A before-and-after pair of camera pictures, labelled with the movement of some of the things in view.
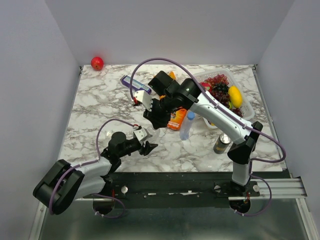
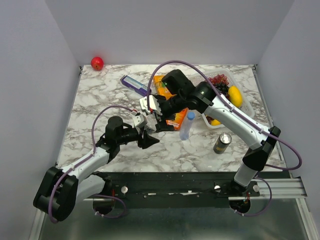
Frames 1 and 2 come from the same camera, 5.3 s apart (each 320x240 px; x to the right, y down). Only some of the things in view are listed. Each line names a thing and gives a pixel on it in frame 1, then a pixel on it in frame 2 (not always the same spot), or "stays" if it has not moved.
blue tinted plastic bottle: (185, 125) stays
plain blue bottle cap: (190, 115) stays
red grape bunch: (219, 78) stays
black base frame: (179, 189) stays
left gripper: (147, 149) -> (146, 141)
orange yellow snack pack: (174, 77) -> (161, 88)
